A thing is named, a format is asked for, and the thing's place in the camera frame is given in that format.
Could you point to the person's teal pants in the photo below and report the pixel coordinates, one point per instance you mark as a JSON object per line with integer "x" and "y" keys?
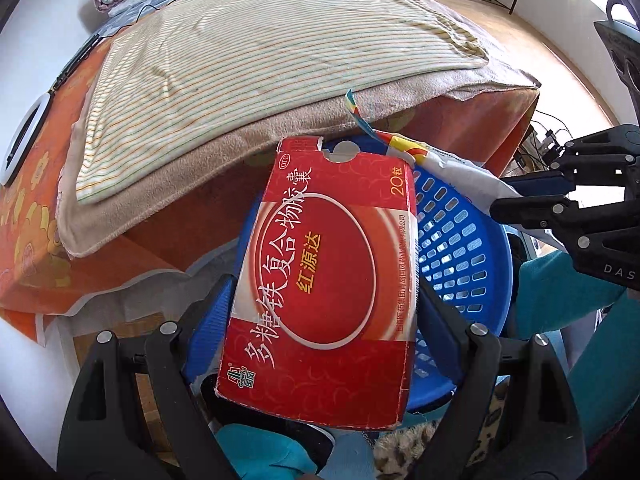
{"x": 550, "y": 285}

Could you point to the red medicine box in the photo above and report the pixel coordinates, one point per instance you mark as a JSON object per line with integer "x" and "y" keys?
{"x": 320, "y": 280}

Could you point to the beige towel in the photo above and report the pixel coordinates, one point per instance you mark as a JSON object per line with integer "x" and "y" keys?
{"x": 175, "y": 180}

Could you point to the black tripod stick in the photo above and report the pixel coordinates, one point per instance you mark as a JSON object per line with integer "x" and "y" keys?
{"x": 75, "y": 62}

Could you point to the blue plastic basket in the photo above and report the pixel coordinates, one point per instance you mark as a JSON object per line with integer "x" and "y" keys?
{"x": 460, "y": 250}

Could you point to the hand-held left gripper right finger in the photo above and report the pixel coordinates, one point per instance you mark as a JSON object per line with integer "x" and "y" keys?
{"x": 440, "y": 340}

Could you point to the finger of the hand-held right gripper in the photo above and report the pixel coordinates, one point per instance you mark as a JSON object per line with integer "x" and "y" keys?
{"x": 530, "y": 210}
{"x": 540, "y": 183}

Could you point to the white colourful plastic bag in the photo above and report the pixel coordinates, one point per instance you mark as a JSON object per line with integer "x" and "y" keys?
{"x": 405, "y": 145}

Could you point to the leopard print slipper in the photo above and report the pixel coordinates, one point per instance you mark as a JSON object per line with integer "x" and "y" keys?
{"x": 400, "y": 455}

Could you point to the striped blanket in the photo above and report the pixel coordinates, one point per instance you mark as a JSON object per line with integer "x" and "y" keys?
{"x": 250, "y": 60}

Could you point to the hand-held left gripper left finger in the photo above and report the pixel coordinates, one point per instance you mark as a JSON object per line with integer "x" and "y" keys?
{"x": 210, "y": 330}

